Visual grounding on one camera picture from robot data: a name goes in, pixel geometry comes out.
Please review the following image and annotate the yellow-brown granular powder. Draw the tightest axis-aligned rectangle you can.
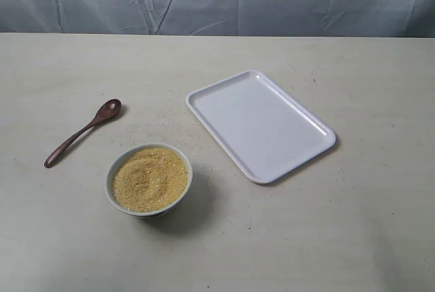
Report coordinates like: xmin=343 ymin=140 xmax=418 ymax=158
xmin=113 ymin=147 xmax=188 ymax=213

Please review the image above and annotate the white rectangular plastic tray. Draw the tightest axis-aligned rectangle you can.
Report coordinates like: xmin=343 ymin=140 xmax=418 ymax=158
xmin=186 ymin=70 xmax=336 ymax=185

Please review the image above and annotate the brown wooden spoon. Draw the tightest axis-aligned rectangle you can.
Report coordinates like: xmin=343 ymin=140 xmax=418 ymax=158
xmin=43 ymin=98 xmax=122 ymax=168

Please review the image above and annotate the white ceramic bowl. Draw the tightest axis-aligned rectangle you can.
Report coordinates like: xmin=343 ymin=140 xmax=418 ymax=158
xmin=105 ymin=143 xmax=193 ymax=219

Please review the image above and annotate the grey wrinkled backdrop curtain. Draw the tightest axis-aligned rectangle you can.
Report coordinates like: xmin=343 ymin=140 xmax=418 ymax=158
xmin=1 ymin=0 xmax=434 ymax=37

